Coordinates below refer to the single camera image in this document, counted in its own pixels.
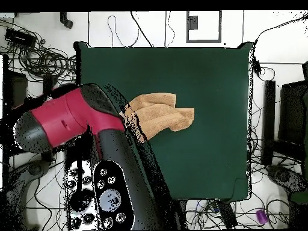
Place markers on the black angled object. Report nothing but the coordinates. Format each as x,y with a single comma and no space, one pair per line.
66,21

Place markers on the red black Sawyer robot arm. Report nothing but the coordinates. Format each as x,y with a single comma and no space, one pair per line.
72,115

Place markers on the purple object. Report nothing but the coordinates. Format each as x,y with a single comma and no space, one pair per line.
261,216

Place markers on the grey rectangular frame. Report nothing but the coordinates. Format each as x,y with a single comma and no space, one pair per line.
187,36

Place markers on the grey chair base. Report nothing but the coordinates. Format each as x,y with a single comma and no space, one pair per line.
36,168
284,175

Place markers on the black stand bar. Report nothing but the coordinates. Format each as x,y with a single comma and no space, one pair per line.
49,83
269,120

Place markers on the dark green table cloth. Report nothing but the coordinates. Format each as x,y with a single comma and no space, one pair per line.
204,144

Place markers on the wide black power strip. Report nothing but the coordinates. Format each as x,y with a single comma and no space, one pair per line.
227,214

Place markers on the black plug adapter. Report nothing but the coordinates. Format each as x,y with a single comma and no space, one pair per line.
257,67

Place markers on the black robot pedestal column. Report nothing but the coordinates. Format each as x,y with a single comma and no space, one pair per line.
180,214

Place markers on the black cabinet panel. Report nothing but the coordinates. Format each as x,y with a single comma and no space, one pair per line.
293,110
16,84

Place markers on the dark grey square plate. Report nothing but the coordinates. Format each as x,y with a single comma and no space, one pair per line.
192,22

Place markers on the black rectangular box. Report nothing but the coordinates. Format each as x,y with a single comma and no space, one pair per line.
20,37

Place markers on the tan terry towel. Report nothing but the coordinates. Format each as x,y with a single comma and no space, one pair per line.
163,113

